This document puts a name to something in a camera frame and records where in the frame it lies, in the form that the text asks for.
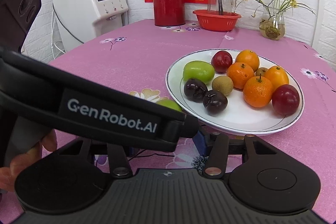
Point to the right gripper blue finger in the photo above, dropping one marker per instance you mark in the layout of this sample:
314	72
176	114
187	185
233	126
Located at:
215	149

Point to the dark purple plum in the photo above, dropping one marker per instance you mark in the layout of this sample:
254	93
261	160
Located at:
195	90
215	102

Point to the large green apple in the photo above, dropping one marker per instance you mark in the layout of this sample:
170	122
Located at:
170	104

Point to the brown kiwi fruit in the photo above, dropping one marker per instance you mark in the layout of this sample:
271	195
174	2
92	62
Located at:
223	84

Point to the orange tangerine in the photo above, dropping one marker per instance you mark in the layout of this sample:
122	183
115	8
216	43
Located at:
258	91
240	73
277	76

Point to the red plum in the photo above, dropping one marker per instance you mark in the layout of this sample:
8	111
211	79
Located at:
285	100
221	61

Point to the person's left hand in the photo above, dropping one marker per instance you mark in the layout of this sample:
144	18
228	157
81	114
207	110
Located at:
22	161

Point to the green apple on plate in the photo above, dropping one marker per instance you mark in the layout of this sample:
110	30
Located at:
199	70

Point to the red plum on plate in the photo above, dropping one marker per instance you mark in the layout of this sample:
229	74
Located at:
221	61

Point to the small brown longan on plate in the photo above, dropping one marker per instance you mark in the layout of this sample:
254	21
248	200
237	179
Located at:
261	71

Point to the orange on plate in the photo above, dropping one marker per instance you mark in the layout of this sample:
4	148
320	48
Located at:
249	57

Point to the white water dispenser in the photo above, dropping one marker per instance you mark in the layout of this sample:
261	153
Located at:
80	21

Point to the red plastic basin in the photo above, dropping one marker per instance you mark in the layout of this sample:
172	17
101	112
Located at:
212	21

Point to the glass vase with plant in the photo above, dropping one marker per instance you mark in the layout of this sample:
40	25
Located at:
272	21

